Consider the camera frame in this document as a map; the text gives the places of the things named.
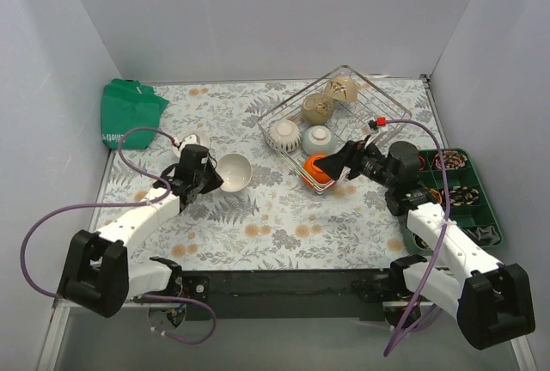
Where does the wire dish rack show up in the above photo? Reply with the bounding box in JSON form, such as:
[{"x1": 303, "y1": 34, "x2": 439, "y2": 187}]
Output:
[{"x1": 247, "y1": 64, "x2": 412, "y2": 194}]

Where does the aluminium frame rail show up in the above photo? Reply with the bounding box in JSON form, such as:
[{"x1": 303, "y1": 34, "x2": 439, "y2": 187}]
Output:
[{"x1": 39, "y1": 259, "x2": 535, "y2": 370}]

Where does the pale green ribbed bowl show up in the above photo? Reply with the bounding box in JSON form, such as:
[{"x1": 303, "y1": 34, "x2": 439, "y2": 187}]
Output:
[{"x1": 302, "y1": 125, "x2": 337, "y2": 155}]

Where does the purple cable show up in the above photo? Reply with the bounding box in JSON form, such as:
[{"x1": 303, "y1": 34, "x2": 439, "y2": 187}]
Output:
[
  {"x1": 20, "y1": 126, "x2": 218, "y2": 344},
  {"x1": 368, "y1": 116, "x2": 452, "y2": 357}
]

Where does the floral table mat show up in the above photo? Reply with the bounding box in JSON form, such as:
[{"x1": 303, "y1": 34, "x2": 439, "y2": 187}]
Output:
[{"x1": 83, "y1": 78, "x2": 482, "y2": 271}]

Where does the beige bowl with gold pattern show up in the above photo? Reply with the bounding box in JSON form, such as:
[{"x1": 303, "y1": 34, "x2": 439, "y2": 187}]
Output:
[{"x1": 323, "y1": 76, "x2": 358, "y2": 102}]

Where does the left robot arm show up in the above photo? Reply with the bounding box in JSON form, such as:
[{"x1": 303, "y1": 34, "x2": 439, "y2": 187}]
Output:
[{"x1": 58, "y1": 144, "x2": 223, "y2": 318}]

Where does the beige plain bowl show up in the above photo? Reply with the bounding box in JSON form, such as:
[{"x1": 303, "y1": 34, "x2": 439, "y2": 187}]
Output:
[{"x1": 216, "y1": 153, "x2": 253, "y2": 193}]

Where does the green cloth bag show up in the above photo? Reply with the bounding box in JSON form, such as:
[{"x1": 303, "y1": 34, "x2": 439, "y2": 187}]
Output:
[{"x1": 101, "y1": 78, "x2": 168, "y2": 149}]

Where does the grey cloth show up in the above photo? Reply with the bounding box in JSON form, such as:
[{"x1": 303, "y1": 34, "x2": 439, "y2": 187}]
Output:
[{"x1": 463, "y1": 225, "x2": 502, "y2": 246}]

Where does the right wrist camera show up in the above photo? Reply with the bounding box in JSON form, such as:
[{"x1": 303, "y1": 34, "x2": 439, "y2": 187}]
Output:
[{"x1": 364, "y1": 117, "x2": 388, "y2": 144}]

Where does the orange bowl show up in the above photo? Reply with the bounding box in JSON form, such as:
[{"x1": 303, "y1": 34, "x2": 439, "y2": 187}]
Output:
[{"x1": 302, "y1": 154, "x2": 335, "y2": 189}]

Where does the white bowl with dark stripes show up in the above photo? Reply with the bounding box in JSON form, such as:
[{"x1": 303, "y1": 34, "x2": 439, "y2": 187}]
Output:
[{"x1": 269, "y1": 119, "x2": 301, "y2": 153}]

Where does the green compartment tray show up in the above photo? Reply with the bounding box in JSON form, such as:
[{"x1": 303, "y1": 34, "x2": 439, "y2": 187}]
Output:
[{"x1": 419, "y1": 149, "x2": 504, "y2": 250}]

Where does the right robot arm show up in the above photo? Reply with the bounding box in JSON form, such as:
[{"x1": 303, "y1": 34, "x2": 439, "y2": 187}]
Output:
[{"x1": 314, "y1": 141, "x2": 535, "y2": 350}]

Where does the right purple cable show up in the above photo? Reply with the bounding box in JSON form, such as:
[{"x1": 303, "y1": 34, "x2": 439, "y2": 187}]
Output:
[{"x1": 368, "y1": 116, "x2": 452, "y2": 357}]

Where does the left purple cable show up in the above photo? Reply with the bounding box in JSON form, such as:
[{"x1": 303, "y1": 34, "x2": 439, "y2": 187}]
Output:
[{"x1": 20, "y1": 126, "x2": 218, "y2": 344}]

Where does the brown patterned cable coil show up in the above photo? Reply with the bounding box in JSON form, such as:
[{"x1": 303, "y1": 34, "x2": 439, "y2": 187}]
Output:
[{"x1": 433, "y1": 150, "x2": 469, "y2": 171}]

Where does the olive bowl with drawing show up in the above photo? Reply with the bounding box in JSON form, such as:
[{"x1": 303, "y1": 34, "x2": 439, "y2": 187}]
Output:
[{"x1": 301, "y1": 93, "x2": 334, "y2": 125}]

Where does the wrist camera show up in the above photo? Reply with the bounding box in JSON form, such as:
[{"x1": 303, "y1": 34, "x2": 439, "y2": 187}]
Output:
[
  {"x1": 172, "y1": 137, "x2": 198, "y2": 158},
  {"x1": 364, "y1": 117, "x2": 388, "y2": 144}
]

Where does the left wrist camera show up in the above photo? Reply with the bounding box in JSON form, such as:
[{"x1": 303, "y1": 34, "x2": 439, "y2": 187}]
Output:
[{"x1": 172, "y1": 137, "x2": 198, "y2": 158}]

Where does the black pink cable coil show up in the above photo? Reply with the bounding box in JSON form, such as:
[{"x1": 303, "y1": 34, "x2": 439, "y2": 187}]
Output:
[{"x1": 446, "y1": 185, "x2": 480, "y2": 207}]

